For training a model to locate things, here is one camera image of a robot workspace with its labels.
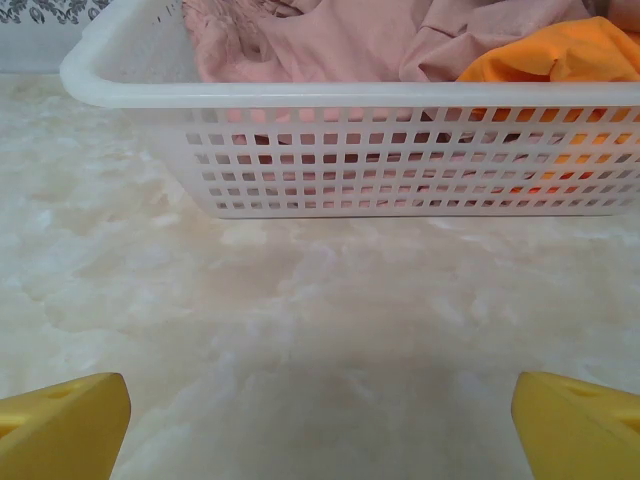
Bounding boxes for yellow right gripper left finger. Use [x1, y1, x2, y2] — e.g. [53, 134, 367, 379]
[0, 372, 132, 480]

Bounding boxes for white plastic perforated basket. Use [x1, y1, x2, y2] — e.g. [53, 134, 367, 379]
[59, 0, 640, 220]

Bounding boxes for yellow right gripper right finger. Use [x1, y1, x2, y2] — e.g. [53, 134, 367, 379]
[510, 370, 640, 480]

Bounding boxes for pink shorts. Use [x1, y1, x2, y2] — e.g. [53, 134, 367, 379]
[180, 0, 619, 211]

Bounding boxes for yellow-orange shorts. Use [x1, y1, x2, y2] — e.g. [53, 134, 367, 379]
[455, 16, 640, 199]

